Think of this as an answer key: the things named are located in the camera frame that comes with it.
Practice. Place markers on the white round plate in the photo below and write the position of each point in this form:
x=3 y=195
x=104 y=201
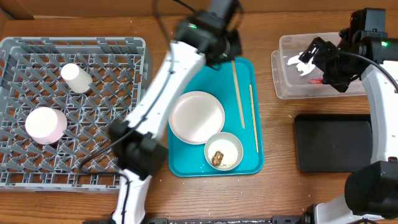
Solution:
x=196 y=117

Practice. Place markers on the pink small bowl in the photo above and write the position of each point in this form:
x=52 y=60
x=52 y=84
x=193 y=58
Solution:
x=45 y=125

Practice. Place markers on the clear plastic bin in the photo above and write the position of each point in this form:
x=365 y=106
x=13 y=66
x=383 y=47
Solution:
x=287 y=80

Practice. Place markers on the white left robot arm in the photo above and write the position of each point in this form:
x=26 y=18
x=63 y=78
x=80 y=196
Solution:
x=201 y=39

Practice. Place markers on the teal plastic tray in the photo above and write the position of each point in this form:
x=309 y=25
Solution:
x=188 y=160

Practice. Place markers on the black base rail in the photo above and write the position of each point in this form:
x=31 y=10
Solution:
x=217 y=221

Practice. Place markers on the brown food piece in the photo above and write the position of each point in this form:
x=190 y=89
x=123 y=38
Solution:
x=217 y=158

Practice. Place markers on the grey plastic dish rack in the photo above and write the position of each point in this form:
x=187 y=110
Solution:
x=121 y=69

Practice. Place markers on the black plastic tray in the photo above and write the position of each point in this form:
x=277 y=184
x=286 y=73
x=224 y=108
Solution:
x=333 y=142

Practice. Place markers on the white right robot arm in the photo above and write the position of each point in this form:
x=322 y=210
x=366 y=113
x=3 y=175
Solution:
x=367 y=53

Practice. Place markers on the grey bowl with rice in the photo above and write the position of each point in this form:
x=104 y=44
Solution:
x=229 y=145

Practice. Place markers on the white napkin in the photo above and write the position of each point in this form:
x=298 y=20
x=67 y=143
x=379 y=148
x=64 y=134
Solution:
x=303 y=68

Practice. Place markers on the wooden chopstick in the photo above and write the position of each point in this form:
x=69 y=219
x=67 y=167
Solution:
x=238 y=95
x=253 y=118

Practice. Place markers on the red snack wrapper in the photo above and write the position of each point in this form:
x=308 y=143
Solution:
x=316 y=81

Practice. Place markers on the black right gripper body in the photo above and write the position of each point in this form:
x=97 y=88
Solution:
x=321 y=50

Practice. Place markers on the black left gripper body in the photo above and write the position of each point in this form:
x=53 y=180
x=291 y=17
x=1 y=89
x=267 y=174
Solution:
x=229 y=47

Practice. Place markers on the pale green cup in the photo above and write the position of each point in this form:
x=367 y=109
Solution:
x=76 y=78

